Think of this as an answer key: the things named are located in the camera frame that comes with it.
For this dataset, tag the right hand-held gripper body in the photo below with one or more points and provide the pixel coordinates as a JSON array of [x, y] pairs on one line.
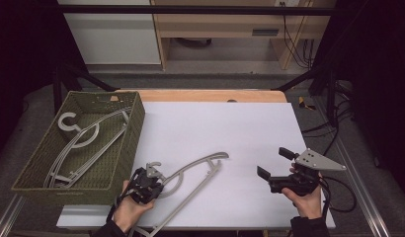
[[317, 162]]

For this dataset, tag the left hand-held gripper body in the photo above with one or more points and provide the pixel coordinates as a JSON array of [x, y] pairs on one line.
[[147, 186]]

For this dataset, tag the green woven basket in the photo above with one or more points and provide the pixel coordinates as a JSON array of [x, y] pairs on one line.
[[101, 177]]

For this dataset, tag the grey plastic clothes hanger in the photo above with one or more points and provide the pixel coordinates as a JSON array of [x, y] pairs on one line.
[[105, 148], [203, 159], [55, 169], [61, 123]]

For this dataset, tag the person's left hand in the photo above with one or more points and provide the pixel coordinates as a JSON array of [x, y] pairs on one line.
[[128, 210]]

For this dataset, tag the person's right hand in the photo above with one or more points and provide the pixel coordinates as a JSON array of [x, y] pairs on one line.
[[307, 205]]

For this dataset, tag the yellow and black tool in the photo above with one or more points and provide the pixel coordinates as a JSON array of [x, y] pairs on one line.
[[304, 103]]

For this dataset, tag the white table sheet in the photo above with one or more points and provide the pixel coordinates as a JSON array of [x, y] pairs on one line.
[[223, 125]]

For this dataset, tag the black metal stand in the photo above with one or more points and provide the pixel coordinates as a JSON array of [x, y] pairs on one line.
[[92, 79], [330, 95]]

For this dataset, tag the dark curtain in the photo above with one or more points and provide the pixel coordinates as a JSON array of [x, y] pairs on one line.
[[378, 82], [22, 49]]

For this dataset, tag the light wooden desk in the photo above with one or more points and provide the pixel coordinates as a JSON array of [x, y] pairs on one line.
[[223, 24]]

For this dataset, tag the white cabinet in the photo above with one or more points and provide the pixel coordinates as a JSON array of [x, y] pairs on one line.
[[115, 36]]

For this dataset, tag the aluminium rail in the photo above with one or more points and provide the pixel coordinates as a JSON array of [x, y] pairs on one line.
[[365, 197], [8, 215]]

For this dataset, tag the white wall socket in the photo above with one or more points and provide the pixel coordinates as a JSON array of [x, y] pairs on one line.
[[287, 2]]

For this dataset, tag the black horizontal frame bar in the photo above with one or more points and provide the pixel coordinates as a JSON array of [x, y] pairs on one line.
[[190, 10]]

